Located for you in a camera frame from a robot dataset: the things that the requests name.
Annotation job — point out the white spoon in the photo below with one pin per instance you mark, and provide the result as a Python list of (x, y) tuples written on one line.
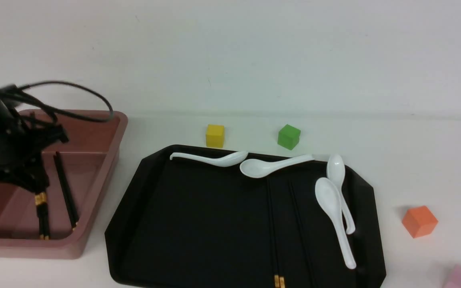
[(226, 161), (335, 171), (328, 198), (256, 168)]

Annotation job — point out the green cube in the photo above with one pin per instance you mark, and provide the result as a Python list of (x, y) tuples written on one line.
[(288, 137)]

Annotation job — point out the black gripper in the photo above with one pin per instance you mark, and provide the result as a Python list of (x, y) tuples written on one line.
[(22, 140)]

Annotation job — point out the black chopstick pair middle tray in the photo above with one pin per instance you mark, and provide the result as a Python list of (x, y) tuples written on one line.
[(279, 280)]

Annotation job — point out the white spoon centre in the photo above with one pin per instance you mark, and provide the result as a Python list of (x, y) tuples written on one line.
[(256, 168)]

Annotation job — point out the black chopstick pair gold tip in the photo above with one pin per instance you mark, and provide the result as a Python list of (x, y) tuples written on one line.
[(41, 203)]

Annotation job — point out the yellow cube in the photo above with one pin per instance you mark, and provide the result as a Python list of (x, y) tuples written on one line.
[(215, 136)]

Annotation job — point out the black chopstick right tray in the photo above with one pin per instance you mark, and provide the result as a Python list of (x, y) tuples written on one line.
[(301, 232)]

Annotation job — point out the orange cube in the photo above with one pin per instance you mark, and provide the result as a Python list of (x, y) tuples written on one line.
[(419, 221)]

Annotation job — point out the black plastic tray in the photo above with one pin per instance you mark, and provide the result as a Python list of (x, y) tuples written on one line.
[(186, 224)]

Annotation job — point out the white spoon upper right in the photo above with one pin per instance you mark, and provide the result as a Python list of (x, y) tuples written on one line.
[(335, 171)]

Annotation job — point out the black chopstick pair in bin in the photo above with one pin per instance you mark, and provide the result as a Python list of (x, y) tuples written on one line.
[(66, 191), (44, 229)]

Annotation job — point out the white spoon far left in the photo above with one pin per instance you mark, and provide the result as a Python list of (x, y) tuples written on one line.
[(226, 161)]

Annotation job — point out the pink plastic bin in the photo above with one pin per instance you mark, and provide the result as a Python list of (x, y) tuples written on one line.
[(88, 159)]

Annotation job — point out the black chopstick pair in bin left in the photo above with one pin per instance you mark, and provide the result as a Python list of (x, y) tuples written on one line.
[(44, 229)]

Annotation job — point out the black chopstick pair in bin right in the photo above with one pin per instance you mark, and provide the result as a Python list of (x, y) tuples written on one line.
[(66, 191)]

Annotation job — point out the white spoon lower right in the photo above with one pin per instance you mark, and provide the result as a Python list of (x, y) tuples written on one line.
[(328, 198)]

